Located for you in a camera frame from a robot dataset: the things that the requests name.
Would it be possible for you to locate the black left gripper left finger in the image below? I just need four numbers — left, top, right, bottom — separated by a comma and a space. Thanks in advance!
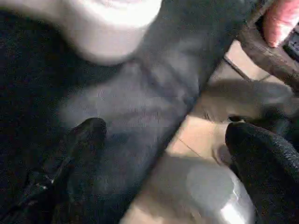
0, 117, 107, 224

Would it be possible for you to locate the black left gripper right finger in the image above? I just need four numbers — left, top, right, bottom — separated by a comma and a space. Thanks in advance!
225, 122, 299, 224

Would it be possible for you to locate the white plastic table top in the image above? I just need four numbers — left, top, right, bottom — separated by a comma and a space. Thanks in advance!
0, 0, 164, 66

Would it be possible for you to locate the black work mat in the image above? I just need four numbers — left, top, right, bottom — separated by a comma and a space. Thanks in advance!
0, 0, 260, 224

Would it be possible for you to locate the brown chair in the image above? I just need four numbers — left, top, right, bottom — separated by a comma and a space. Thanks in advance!
237, 0, 299, 90

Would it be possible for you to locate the pink rounded object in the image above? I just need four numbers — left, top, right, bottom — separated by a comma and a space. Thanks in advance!
262, 0, 299, 48

